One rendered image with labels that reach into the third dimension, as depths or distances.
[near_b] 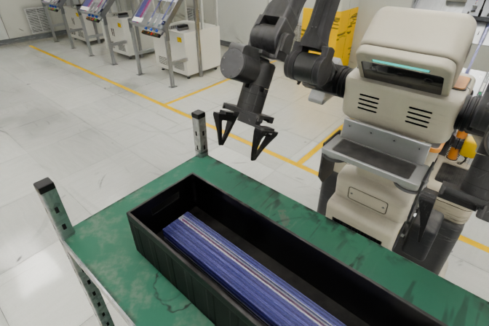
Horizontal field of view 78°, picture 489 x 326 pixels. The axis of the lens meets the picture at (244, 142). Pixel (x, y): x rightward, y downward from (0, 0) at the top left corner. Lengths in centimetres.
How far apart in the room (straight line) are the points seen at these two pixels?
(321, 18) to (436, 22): 25
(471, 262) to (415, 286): 155
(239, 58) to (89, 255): 51
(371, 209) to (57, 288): 162
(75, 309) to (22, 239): 68
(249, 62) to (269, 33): 9
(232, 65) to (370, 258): 49
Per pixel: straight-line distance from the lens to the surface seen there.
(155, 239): 60
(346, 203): 106
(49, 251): 222
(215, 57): 461
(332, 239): 74
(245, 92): 65
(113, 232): 79
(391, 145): 88
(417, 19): 80
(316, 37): 82
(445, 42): 76
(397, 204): 99
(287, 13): 66
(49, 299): 200
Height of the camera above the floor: 149
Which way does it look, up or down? 32 degrees down
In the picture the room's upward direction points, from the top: straight up
